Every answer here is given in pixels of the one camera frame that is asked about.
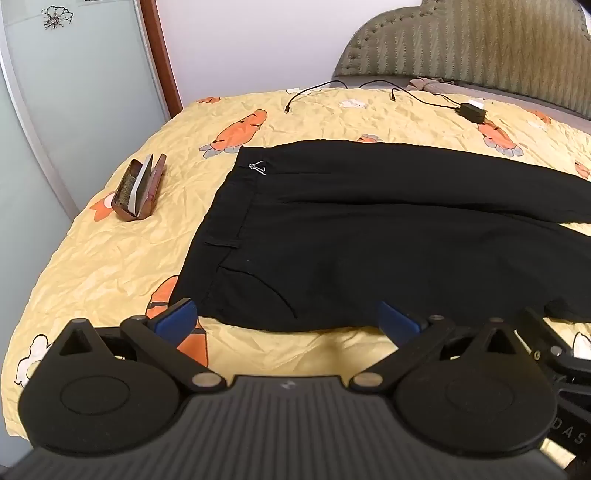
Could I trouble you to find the yellow carrot print bedsheet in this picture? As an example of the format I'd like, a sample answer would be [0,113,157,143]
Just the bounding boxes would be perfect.
[0,85,591,462]

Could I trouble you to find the green padded headboard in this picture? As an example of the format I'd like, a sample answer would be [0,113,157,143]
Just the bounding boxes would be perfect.
[332,0,591,118]

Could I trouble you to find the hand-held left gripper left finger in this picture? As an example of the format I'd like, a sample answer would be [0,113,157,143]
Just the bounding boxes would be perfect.
[55,298,221,393]

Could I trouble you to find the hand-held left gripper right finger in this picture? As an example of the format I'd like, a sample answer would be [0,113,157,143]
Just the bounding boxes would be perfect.
[351,301,536,393]

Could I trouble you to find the black cable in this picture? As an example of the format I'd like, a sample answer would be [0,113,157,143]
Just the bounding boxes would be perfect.
[359,79,462,112]
[285,80,352,114]

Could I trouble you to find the frosted glass door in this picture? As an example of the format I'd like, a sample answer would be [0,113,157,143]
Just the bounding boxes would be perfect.
[0,0,169,222]

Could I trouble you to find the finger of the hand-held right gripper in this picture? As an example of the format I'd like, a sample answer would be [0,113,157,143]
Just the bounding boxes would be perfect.
[519,305,578,370]

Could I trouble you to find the wooden door frame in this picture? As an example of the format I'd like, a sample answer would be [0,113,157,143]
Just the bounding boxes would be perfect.
[139,0,184,118]

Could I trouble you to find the beige cloth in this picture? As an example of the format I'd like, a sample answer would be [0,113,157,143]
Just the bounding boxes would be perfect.
[406,76,458,92]

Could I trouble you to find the black charger with cable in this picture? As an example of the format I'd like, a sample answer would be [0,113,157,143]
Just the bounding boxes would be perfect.
[342,76,591,134]

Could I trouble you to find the black power adapter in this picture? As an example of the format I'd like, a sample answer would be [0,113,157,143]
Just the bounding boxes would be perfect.
[455,104,486,124]

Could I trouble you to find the flower sticker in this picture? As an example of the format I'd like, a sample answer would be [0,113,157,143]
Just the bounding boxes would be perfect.
[41,6,75,31]

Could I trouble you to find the black pants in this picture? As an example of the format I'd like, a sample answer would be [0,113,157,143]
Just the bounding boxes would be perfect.
[177,140,591,334]

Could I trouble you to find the brown open glasses case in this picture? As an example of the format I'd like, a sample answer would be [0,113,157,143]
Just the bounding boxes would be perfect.
[112,154,167,222]

